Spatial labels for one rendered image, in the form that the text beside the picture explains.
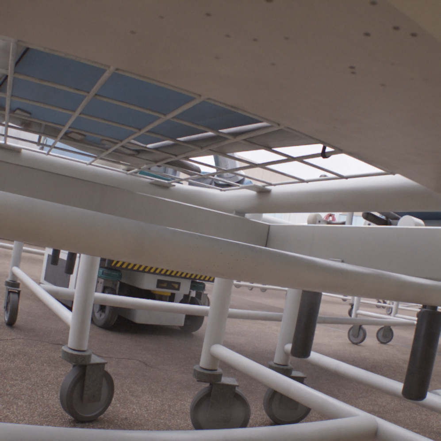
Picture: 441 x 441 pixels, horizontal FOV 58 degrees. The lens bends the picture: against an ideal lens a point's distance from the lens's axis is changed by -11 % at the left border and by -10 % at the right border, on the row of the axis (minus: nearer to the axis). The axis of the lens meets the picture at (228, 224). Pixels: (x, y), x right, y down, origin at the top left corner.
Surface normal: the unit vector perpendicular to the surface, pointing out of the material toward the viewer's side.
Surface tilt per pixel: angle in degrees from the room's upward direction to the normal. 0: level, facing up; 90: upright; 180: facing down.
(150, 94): 175
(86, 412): 95
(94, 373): 90
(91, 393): 90
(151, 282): 90
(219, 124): 175
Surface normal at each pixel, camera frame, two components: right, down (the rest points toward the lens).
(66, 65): -0.24, 0.96
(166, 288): 0.68, 0.06
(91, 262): 0.43, 0.00
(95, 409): 0.82, 0.18
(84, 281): 0.05, -0.07
